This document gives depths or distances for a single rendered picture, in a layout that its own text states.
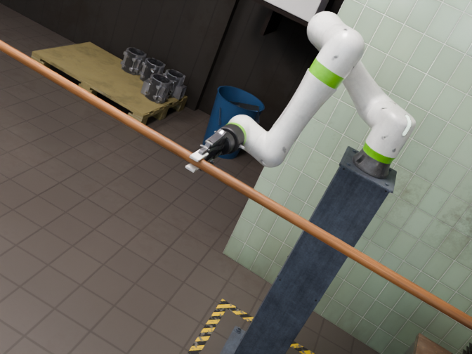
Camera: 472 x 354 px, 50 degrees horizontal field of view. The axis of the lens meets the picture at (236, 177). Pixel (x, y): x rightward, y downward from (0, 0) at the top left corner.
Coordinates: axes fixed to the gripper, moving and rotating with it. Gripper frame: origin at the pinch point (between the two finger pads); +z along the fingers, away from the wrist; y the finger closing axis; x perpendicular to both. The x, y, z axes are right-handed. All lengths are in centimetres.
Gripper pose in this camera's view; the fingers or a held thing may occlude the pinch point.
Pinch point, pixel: (197, 160)
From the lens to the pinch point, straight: 151.0
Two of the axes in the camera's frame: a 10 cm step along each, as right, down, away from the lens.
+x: -8.5, -5.0, 1.9
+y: -3.6, 8.0, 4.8
